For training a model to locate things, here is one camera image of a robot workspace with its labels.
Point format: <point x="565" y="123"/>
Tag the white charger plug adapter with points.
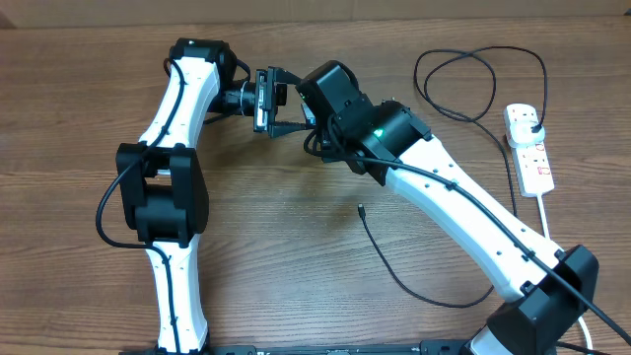
<point x="523" y="134"/>

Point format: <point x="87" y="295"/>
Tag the white power strip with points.
<point x="531" y="163"/>

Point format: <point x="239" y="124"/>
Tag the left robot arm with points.
<point x="164" y="195"/>

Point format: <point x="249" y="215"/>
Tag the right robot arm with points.
<point x="545" y="289"/>

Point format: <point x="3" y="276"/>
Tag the Samsung Galaxy smartphone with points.
<point x="310" y="118"/>

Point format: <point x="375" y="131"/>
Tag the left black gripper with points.
<point x="264" y="106"/>

